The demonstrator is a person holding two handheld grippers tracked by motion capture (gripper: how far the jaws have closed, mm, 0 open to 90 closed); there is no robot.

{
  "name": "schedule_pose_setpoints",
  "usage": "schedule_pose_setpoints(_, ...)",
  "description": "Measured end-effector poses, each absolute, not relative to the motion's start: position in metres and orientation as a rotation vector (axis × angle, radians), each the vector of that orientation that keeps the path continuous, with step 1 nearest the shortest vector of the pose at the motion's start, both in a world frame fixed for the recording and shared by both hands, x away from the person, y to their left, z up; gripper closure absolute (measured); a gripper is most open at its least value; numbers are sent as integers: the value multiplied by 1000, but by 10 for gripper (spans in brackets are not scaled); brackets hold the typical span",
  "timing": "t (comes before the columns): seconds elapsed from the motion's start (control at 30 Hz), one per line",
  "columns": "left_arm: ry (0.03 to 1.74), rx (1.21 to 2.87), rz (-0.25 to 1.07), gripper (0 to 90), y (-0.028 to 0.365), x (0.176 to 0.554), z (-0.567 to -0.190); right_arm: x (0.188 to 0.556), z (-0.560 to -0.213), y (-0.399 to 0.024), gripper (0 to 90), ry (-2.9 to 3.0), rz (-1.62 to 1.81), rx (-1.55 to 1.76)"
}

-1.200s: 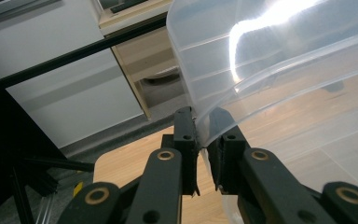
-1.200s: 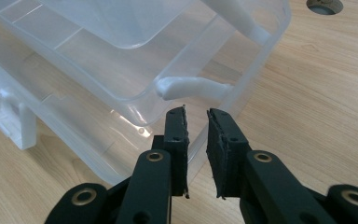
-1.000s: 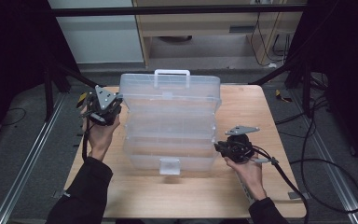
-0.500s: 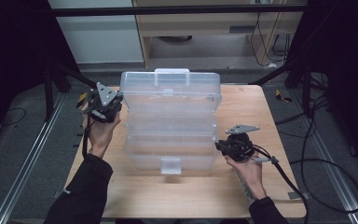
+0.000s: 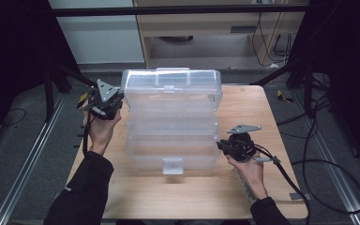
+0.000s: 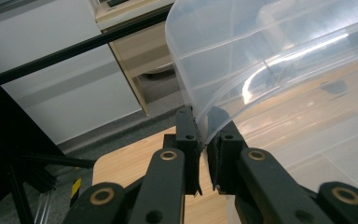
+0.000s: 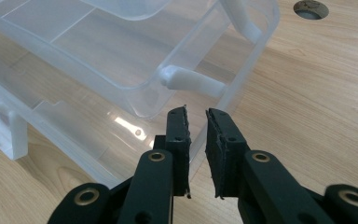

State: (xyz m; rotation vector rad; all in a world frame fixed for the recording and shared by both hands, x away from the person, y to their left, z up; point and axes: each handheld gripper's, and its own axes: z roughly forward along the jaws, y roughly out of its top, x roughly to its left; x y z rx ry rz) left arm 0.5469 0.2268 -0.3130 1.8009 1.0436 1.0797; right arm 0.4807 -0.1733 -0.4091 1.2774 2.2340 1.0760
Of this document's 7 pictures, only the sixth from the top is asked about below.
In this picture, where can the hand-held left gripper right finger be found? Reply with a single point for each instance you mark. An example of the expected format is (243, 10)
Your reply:
(227, 161)

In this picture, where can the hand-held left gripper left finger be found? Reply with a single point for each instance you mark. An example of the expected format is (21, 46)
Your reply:
(189, 155)

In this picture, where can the clear plastic storage box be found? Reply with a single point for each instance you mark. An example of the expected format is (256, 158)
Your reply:
(276, 62)

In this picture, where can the light wooden desk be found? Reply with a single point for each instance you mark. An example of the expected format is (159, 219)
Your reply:
(143, 53)

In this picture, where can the yellow black tape marker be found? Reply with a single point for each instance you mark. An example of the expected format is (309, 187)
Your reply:
(76, 187)

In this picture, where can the white cabinet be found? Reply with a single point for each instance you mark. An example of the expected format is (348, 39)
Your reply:
(59, 93)

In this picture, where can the aluminium floor rail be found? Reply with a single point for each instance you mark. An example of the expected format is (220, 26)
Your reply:
(48, 205)

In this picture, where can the black horizontal frame bar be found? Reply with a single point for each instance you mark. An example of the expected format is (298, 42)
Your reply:
(74, 51)

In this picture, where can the black metal frame stand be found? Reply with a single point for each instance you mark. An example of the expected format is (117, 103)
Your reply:
(12, 149)

